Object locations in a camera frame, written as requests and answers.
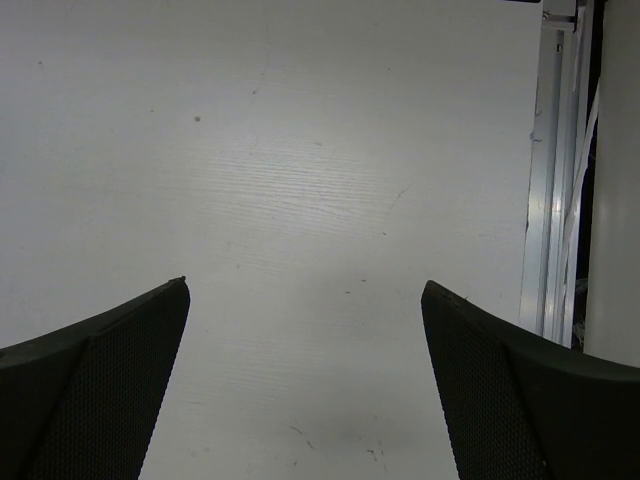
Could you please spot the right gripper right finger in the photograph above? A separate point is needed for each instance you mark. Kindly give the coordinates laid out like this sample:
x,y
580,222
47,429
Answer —
x,y
518,406

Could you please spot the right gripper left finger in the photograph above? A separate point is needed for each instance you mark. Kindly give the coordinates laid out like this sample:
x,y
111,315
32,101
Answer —
x,y
82,402

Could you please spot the aluminium rail right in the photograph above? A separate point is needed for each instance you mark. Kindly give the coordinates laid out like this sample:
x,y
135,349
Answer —
x,y
565,116

